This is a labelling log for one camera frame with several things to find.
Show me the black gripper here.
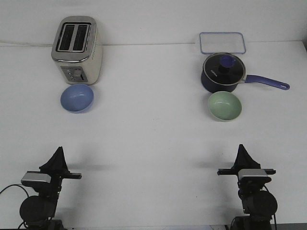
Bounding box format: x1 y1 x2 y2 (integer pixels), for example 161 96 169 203
27 146 82 199
217 144 276 194

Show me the green bowl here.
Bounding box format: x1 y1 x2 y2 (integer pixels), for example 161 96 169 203
207 91 242 122

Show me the blue bowl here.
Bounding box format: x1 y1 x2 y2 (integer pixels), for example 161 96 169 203
60 84 94 114

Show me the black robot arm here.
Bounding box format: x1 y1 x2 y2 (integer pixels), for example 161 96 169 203
0 146 82 230
217 144 278 230

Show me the dark blue saucepan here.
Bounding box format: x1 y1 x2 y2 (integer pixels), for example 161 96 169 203
201 66 290 93

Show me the glass pot lid blue knob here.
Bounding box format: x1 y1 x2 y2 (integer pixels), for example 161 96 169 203
203 53 246 85

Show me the silver two-slot toaster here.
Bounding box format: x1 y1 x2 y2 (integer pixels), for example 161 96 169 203
51 16 103 85

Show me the clear container lid blue rim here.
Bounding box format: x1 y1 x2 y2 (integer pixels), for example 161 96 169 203
199 32 246 55

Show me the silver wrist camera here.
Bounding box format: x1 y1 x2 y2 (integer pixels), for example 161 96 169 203
238 169 268 181
21 172 51 186

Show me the white toaster power cord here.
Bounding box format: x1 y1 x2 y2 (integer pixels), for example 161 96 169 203
0 39 54 47

